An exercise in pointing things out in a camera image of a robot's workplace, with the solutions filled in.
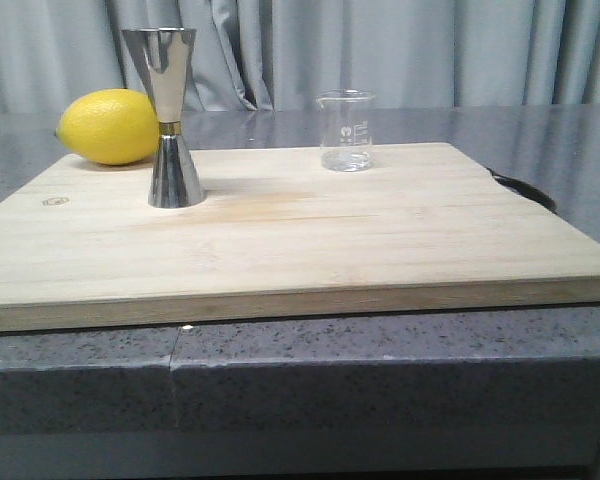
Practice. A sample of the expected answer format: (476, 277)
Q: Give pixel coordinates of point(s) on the grey curtain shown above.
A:
(279, 55)

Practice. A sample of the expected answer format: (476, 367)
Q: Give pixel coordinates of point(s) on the yellow lemon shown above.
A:
(110, 127)

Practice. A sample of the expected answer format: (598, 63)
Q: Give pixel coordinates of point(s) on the black board handle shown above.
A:
(525, 190)

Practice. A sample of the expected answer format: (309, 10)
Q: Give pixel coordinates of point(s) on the clear glass beaker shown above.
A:
(346, 138)

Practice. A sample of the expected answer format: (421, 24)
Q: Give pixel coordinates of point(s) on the light wooden cutting board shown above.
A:
(426, 227)

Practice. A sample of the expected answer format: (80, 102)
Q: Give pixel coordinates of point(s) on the steel double-cone jigger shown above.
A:
(161, 57)

